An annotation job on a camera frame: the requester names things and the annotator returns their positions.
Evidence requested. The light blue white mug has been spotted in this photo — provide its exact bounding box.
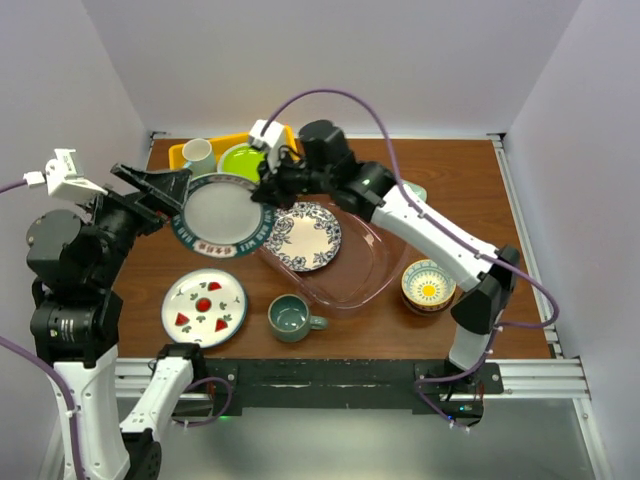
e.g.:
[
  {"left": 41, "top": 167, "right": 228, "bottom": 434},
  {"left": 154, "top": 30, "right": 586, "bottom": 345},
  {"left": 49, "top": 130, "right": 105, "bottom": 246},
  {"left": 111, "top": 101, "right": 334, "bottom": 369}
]
[{"left": 182, "top": 138, "right": 217, "bottom": 178}]

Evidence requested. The light blue rectangular dish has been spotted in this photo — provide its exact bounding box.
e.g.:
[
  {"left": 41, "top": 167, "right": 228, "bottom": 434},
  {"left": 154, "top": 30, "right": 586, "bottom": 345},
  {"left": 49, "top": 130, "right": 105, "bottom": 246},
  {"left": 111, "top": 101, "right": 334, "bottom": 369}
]
[{"left": 404, "top": 181, "right": 428, "bottom": 202}]

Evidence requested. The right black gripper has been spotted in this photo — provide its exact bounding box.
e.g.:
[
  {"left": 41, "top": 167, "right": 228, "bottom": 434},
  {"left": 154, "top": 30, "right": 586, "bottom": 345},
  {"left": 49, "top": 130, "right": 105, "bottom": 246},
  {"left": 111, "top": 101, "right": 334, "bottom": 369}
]
[{"left": 251, "top": 145, "right": 334, "bottom": 213}]

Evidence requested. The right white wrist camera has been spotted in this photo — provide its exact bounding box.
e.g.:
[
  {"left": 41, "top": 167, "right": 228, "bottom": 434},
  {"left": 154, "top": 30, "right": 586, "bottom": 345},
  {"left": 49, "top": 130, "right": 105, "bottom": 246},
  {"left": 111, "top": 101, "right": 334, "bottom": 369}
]
[{"left": 248, "top": 119, "right": 286, "bottom": 172}]

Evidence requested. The yellow blue patterned bowl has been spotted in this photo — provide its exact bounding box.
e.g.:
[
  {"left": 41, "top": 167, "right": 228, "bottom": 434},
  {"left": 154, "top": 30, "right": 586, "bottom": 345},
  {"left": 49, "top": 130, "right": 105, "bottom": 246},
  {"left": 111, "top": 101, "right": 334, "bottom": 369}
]
[{"left": 401, "top": 259, "right": 457, "bottom": 311}]

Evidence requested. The grey rimmed plate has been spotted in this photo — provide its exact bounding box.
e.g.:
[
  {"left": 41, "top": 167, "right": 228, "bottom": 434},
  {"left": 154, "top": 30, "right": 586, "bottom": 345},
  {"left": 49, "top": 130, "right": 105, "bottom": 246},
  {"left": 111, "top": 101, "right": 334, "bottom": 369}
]
[{"left": 216, "top": 142, "right": 266, "bottom": 184}]

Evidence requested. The blue floral plate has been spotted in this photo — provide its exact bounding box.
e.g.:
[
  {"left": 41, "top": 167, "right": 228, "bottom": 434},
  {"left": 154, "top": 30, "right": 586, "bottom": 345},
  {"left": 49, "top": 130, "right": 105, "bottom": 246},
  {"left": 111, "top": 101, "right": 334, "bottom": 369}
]
[{"left": 264, "top": 201, "right": 342, "bottom": 272}]

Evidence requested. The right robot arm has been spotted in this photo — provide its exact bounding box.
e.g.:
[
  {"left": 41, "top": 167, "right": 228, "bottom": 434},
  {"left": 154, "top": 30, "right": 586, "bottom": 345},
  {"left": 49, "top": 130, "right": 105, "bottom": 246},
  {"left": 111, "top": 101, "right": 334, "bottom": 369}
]
[{"left": 248, "top": 120, "right": 520, "bottom": 393}]

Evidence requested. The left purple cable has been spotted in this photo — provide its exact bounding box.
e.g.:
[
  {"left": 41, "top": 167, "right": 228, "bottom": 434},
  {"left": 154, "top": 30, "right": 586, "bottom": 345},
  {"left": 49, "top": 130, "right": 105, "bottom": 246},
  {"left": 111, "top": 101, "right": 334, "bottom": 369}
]
[{"left": 0, "top": 180, "right": 86, "bottom": 480}]

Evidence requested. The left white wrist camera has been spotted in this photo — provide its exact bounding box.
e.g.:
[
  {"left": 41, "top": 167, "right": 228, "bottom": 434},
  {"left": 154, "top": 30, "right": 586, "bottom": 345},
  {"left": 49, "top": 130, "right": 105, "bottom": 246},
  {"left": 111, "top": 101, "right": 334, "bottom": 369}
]
[{"left": 23, "top": 148, "right": 108, "bottom": 204}]

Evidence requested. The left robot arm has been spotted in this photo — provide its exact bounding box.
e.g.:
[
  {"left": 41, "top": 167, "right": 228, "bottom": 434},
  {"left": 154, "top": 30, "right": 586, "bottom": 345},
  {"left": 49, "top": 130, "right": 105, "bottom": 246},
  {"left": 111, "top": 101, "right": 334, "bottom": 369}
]
[{"left": 26, "top": 160, "right": 207, "bottom": 479}]

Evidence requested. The teal ceramic mug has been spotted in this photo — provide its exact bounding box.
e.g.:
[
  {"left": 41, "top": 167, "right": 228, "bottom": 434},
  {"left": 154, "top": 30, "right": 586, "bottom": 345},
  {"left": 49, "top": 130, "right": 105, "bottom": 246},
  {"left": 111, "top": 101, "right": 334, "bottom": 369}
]
[{"left": 267, "top": 294, "right": 329, "bottom": 343}]

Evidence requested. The green rim lettered plate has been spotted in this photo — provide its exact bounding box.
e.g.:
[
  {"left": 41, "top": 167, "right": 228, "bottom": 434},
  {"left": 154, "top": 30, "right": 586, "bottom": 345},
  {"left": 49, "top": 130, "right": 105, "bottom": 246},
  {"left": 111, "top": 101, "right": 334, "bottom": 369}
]
[{"left": 170, "top": 173, "right": 275, "bottom": 259}]

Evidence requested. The yellow plastic tray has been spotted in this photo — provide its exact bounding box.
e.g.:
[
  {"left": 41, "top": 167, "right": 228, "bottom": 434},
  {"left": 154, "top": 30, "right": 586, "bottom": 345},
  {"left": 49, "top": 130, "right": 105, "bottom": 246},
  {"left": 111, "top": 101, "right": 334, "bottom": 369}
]
[{"left": 168, "top": 124, "right": 301, "bottom": 171}]

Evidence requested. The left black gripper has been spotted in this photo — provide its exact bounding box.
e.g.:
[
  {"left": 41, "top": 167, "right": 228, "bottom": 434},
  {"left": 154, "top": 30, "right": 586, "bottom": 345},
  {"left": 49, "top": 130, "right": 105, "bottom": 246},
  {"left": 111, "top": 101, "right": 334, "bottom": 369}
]
[{"left": 76, "top": 159, "right": 191, "bottom": 284}]

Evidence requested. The watermelon pattern plate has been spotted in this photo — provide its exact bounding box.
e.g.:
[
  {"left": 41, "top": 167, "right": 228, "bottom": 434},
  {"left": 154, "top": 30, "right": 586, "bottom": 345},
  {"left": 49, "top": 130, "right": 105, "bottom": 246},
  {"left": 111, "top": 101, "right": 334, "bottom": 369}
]
[{"left": 161, "top": 268, "right": 249, "bottom": 349}]

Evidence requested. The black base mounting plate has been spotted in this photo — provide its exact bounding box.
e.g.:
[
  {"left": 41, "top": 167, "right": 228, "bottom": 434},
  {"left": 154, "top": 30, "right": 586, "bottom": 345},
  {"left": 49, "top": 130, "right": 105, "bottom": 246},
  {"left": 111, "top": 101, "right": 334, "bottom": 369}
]
[{"left": 206, "top": 358, "right": 504, "bottom": 420}]

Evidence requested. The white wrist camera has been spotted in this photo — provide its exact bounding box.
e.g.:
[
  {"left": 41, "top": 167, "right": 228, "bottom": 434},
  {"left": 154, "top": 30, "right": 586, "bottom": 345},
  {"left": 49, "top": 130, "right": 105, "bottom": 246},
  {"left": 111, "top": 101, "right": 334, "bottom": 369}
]
[
  {"left": 248, "top": 119, "right": 286, "bottom": 172},
  {"left": 23, "top": 148, "right": 108, "bottom": 204}
]

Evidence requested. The clear plastic bin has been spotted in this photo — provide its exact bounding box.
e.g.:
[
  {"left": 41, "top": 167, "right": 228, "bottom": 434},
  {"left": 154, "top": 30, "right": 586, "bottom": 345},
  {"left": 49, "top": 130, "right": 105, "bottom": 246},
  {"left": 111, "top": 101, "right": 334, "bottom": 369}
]
[{"left": 258, "top": 195, "right": 409, "bottom": 313}]

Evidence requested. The lime green plate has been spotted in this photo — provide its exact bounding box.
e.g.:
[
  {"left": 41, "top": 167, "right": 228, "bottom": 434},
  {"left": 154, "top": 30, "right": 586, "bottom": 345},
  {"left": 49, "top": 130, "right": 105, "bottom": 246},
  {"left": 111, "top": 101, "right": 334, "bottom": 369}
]
[{"left": 221, "top": 148, "right": 269, "bottom": 182}]

